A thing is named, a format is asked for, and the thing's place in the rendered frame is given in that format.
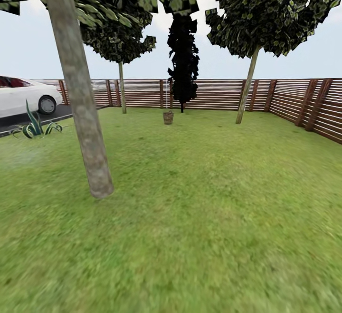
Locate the wicker basket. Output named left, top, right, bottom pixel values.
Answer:
left=163, top=112, right=173, bottom=125

